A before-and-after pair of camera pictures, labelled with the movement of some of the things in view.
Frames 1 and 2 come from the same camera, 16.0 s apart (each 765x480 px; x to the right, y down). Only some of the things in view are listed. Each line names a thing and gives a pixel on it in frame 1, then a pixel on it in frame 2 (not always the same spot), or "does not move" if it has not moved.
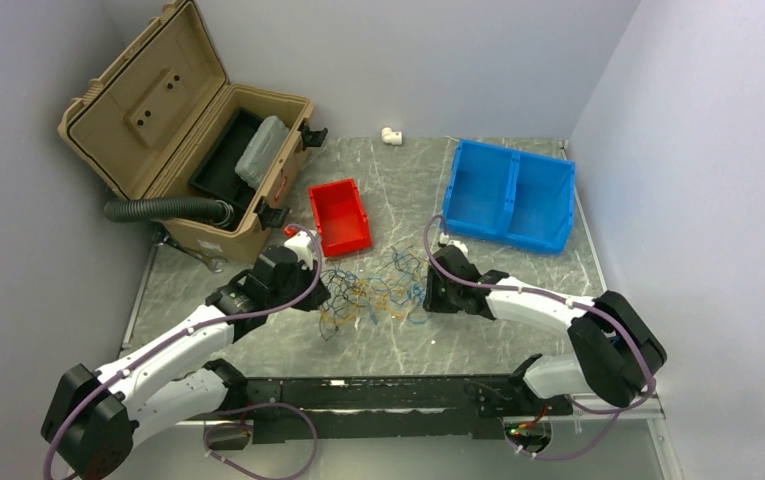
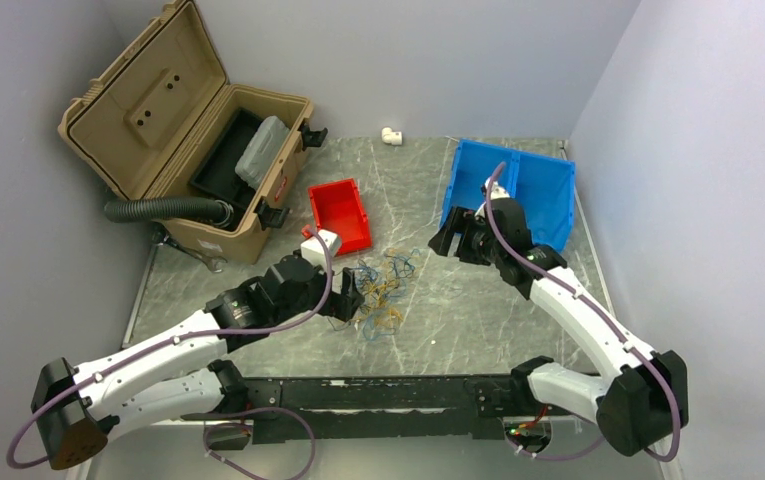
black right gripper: x=434 y=303 to x=460 y=221
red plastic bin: x=341 y=217 does not move
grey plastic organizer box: x=257 y=161 does not move
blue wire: x=400 y=275 to x=381 y=289
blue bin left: x=479 y=189 does not move
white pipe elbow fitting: x=391 y=137 does not move
